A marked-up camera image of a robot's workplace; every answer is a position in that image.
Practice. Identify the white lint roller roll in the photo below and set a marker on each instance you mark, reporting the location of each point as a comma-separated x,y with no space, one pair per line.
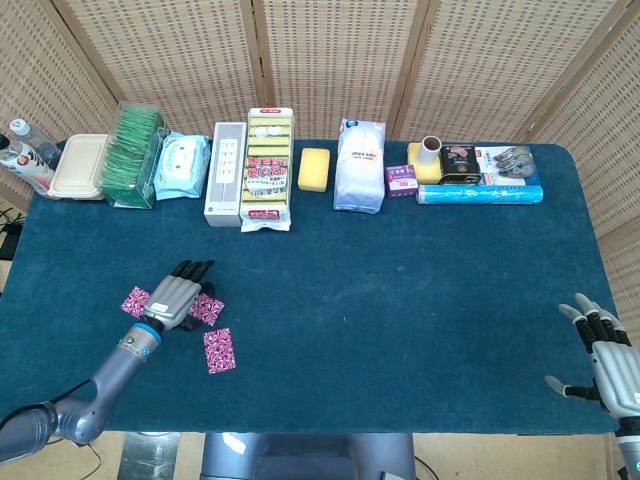
430,152

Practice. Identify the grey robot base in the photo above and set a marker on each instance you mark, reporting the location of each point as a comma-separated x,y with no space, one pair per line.
300,455

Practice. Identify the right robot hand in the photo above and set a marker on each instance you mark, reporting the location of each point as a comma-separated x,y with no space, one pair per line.
615,375

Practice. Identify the white power strip box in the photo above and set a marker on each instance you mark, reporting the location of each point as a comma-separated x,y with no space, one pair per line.
225,170

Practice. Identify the clear box green tea bags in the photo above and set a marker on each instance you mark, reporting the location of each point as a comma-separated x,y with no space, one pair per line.
130,155

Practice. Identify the beige lunch box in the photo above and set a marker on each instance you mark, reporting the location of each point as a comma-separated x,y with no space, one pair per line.
80,165

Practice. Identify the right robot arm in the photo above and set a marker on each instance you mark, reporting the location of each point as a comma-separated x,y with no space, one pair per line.
631,450

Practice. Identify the black power strip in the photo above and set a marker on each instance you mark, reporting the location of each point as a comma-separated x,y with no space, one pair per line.
9,242

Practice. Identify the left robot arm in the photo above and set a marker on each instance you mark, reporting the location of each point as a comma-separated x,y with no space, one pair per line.
115,370

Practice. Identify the clear bottle white cap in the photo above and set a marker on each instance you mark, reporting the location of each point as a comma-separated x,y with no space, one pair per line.
30,135

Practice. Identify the white labelled drink bottle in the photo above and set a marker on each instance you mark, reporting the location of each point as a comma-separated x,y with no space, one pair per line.
25,165

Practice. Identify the small purple box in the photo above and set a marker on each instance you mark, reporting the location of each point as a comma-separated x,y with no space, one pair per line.
400,182

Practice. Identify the light blue wet wipes pack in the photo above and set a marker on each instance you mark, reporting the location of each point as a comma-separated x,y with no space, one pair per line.
180,165

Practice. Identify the white paper bag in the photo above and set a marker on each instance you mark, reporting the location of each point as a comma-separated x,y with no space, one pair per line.
357,170

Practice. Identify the dark blue table cloth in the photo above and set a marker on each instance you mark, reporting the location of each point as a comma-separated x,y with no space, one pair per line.
350,300

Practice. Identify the black tin can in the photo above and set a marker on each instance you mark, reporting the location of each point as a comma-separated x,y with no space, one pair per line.
460,165

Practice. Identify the yellow sponge multipack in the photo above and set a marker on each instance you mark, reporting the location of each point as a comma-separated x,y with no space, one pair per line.
265,170

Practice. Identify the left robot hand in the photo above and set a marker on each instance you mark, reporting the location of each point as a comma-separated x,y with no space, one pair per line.
172,300

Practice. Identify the shiny metal table leg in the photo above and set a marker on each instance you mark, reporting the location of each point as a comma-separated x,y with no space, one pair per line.
150,457

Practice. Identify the blue cling film roll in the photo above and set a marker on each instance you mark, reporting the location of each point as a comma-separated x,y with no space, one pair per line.
480,194

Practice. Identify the pink patterned card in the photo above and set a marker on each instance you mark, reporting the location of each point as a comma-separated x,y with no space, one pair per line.
219,350
210,310
132,302

